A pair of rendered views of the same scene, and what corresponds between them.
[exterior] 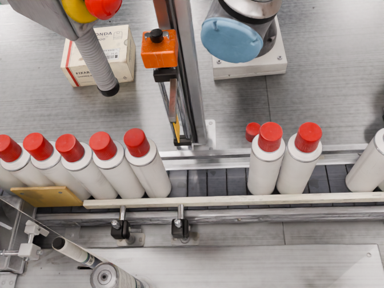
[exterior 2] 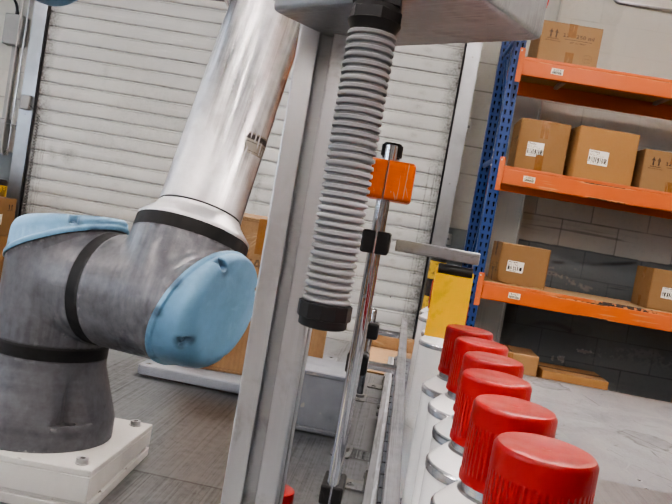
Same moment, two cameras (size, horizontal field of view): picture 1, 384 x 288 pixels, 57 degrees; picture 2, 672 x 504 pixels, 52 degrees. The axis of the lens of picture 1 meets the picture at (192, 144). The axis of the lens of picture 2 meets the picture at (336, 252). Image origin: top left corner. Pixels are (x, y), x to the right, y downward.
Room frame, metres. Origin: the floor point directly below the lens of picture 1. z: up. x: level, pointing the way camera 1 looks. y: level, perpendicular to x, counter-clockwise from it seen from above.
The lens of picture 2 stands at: (0.42, 0.55, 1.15)
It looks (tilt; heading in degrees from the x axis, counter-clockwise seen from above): 3 degrees down; 265
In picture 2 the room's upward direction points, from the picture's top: 10 degrees clockwise
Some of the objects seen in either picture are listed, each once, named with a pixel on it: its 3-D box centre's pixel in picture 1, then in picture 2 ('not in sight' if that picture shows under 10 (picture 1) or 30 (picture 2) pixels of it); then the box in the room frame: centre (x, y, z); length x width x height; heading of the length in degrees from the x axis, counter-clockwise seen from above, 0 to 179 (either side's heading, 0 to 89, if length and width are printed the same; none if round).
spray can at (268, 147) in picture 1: (265, 162); (434, 400); (0.24, -0.11, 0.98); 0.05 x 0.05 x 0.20
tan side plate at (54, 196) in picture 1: (48, 198); not in sight; (0.28, 0.28, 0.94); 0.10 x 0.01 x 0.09; 79
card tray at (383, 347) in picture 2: not in sight; (412, 358); (0.07, -1.01, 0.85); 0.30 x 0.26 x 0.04; 79
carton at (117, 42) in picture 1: (100, 56); not in sight; (0.68, 0.18, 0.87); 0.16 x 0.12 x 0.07; 82
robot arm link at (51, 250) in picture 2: not in sight; (68, 275); (0.64, -0.19, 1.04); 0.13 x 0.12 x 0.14; 153
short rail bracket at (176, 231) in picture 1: (182, 230); not in sight; (0.19, 0.05, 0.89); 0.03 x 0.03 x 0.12; 79
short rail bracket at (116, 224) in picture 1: (124, 223); not in sight; (0.22, 0.15, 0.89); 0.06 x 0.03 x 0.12; 169
